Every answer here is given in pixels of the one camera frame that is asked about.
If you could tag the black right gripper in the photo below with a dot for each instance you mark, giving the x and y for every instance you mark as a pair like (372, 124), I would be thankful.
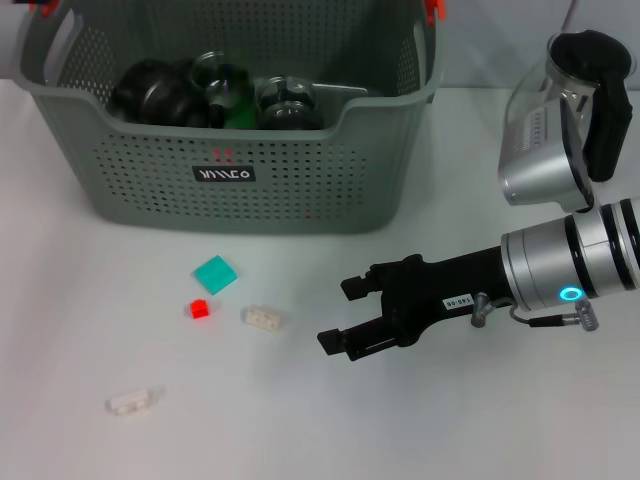
(440, 290)

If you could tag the white toy brick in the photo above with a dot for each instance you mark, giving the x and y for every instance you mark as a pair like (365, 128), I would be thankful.
(262, 318)
(130, 401)

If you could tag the teal square toy brick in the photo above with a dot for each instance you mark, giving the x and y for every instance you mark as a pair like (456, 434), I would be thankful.
(215, 275)

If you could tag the small red toy brick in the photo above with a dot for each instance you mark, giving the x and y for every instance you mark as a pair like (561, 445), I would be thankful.
(199, 310)

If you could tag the green notched toy brick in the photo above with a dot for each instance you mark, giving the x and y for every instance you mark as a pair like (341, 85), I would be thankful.
(242, 115)

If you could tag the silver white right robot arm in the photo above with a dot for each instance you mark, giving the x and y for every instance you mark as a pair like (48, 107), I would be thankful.
(565, 260)

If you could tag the grey perforated plastic storage basket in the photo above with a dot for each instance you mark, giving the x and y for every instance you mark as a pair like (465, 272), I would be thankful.
(300, 190)

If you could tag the black clay teapot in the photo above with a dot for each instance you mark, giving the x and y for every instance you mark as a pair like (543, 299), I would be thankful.
(132, 82)

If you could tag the right wrist camera housing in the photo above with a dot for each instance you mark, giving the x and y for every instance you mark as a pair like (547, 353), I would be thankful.
(540, 165)

